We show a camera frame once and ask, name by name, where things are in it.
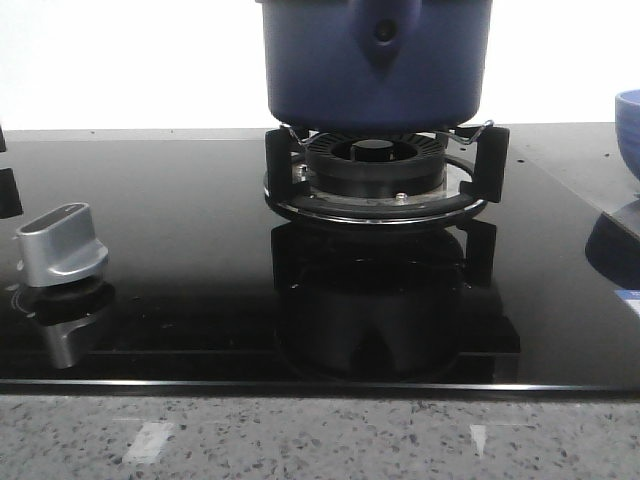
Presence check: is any blue sticker on stove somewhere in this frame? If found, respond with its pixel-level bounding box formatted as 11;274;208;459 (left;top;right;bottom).
616;289;640;316

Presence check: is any black gas burner head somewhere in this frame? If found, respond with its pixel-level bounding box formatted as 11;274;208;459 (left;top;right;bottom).
305;133;445;198

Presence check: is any light blue ceramic bowl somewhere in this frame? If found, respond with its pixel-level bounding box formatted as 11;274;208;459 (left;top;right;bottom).
615;89;640;179

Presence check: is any black left burner grate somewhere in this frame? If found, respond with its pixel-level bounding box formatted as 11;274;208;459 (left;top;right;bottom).
0;122;25;220

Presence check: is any silver stove control knob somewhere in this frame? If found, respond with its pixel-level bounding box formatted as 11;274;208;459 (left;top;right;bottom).
16;202;109;288

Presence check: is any black glass gas stove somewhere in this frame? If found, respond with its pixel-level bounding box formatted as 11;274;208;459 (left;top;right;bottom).
1;123;639;399

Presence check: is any dark blue cooking pot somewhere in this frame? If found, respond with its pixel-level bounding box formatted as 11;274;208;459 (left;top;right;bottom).
260;0;492;133

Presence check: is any black pot support grate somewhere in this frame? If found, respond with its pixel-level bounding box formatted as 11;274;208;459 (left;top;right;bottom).
264;122;510;228

